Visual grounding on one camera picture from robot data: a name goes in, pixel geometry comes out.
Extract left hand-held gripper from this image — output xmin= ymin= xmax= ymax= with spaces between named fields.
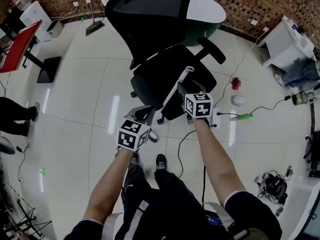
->
xmin=117 ymin=105 xmax=157 ymax=152

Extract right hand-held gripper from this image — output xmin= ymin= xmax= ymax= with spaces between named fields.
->
xmin=176 ymin=80 xmax=214 ymax=124

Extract grey stick with handle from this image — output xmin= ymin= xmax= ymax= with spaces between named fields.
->
xmin=149 ymin=65 xmax=195 ymax=144

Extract person's right forearm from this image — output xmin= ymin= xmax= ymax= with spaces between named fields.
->
xmin=193 ymin=116 xmax=247 ymax=206

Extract person's left forearm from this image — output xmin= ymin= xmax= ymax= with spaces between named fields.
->
xmin=82 ymin=147 xmax=140 ymax=226

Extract green bristle broom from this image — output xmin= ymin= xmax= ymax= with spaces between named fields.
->
xmin=84 ymin=0 xmax=106 ymax=37

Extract black metal bracket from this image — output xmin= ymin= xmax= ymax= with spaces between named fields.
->
xmin=303 ymin=124 xmax=320 ymax=179

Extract white power strip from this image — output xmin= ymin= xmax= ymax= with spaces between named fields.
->
xmin=210 ymin=107 xmax=222 ymax=130

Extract red crumpled bag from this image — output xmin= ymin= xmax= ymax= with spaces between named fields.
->
xmin=230 ymin=76 xmax=242 ymax=91

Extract person's left black shoe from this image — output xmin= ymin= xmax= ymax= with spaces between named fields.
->
xmin=129 ymin=152 xmax=140 ymax=167

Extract person's black shoe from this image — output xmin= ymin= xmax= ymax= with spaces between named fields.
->
xmin=129 ymin=152 xmax=140 ymax=167
xmin=155 ymin=153 xmax=168 ymax=172

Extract white round object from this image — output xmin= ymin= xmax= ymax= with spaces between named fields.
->
xmin=230 ymin=94 xmax=246 ymax=107

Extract person's right black shoe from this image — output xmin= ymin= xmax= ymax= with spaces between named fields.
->
xmin=155 ymin=153 xmax=168 ymax=172

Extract green plastic bottle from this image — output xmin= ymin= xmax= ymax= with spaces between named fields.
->
xmin=236 ymin=112 xmax=255 ymax=121

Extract black mesh office chair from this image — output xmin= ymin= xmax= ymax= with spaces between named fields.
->
xmin=104 ymin=0 xmax=227 ymax=125

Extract person's dark trousers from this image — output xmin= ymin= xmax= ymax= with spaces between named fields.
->
xmin=120 ymin=161 xmax=210 ymax=210

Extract white oval table green base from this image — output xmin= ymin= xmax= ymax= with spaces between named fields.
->
xmin=100 ymin=0 xmax=227 ymax=47

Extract grey chest harness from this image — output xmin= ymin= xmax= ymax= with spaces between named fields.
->
xmin=103 ymin=200 xmax=251 ymax=240

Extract white cabinet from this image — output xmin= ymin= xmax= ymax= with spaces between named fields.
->
xmin=261 ymin=14 xmax=316 ymax=73

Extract wooden desk black base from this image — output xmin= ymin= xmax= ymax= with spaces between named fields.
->
xmin=21 ymin=21 xmax=63 ymax=84

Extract blue denim trousers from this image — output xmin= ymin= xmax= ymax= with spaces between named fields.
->
xmin=273 ymin=60 xmax=320 ymax=89

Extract black mesh waste basket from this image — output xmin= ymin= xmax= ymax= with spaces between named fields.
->
xmin=291 ymin=90 xmax=309 ymax=107

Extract black device blue screen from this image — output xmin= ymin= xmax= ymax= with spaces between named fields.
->
xmin=204 ymin=213 xmax=224 ymax=228

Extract person's dark shirt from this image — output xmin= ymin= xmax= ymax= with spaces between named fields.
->
xmin=70 ymin=189 xmax=284 ymax=240

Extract red board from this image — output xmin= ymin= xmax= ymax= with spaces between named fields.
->
xmin=0 ymin=19 xmax=43 ymax=74

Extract white oval pack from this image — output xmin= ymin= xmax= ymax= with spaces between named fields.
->
xmin=0 ymin=136 xmax=16 ymax=156

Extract white water dispenser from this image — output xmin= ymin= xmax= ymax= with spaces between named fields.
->
xmin=19 ymin=0 xmax=53 ymax=43

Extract wooden table black legs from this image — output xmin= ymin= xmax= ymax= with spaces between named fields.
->
xmin=0 ymin=182 xmax=53 ymax=238

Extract white curved table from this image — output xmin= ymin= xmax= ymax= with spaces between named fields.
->
xmin=272 ymin=176 xmax=320 ymax=240

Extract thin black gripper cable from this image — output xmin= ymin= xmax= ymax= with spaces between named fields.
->
xmin=177 ymin=129 xmax=199 ymax=179

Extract long white cable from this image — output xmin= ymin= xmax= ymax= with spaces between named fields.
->
xmin=219 ymin=30 xmax=268 ymax=109

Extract black cable with adapter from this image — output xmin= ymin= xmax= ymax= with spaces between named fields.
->
xmin=215 ymin=95 xmax=293 ymax=117

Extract short white cable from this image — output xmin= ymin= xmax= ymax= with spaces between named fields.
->
xmin=49 ymin=5 xmax=77 ymax=20

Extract black headset with cables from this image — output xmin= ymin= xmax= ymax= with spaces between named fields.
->
xmin=254 ymin=170 xmax=289 ymax=205

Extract black adapter cable white plug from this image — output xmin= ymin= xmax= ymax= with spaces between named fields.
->
xmin=15 ymin=142 xmax=30 ymax=184

